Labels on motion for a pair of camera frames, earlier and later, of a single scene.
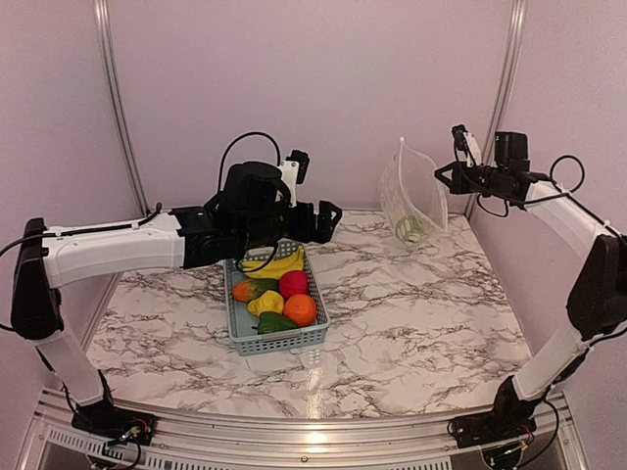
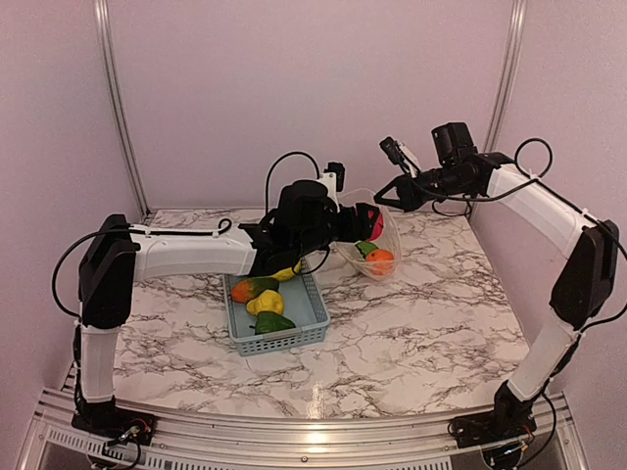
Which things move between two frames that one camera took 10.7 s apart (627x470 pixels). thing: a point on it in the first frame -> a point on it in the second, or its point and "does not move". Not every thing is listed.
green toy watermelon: (410, 228) -> (365, 248)
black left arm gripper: (325, 226) -> (364, 227)
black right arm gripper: (456, 188) -> (409, 199)
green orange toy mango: (251, 289) does not move
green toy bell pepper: (270, 322) does not move
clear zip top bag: (413, 197) -> (377, 257)
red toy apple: (293, 282) -> (377, 227)
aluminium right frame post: (517, 18) does not move
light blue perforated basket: (242, 321) does not move
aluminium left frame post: (101, 20) does not move
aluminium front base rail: (188, 443) does not move
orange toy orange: (300, 309) -> (380, 261)
